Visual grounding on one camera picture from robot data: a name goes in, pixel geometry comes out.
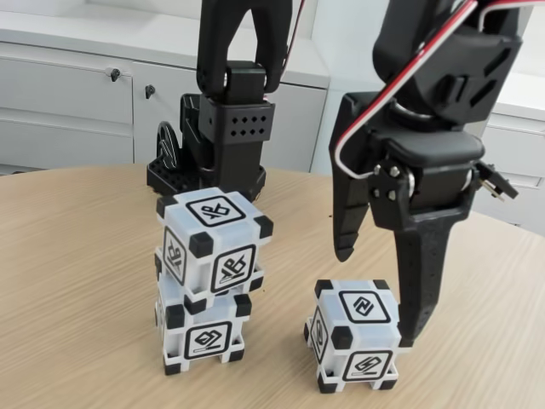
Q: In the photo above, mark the white cube zigzag symbol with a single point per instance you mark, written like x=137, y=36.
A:
x=362, y=309

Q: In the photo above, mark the white cube crossed symbol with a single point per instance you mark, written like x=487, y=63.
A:
x=213, y=211

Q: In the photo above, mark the white low cabinet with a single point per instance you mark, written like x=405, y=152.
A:
x=519, y=149

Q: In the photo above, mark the white door cabinet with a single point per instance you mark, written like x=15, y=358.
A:
x=298, y=128

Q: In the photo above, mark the white cube house symbol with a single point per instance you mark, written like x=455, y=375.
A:
x=206, y=341

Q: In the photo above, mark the black clamp knob wheel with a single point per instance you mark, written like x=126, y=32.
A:
x=162, y=140

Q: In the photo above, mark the black cabinet key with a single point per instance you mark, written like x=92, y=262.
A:
x=114, y=76
x=149, y=92

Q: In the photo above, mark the white drawer cabinet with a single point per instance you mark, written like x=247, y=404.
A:
x=64, y=106

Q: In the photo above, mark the gripper camera module with mount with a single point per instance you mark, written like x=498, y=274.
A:
x=498, y=181

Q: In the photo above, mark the grey metal post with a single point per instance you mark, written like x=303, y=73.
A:
x=528, y=13

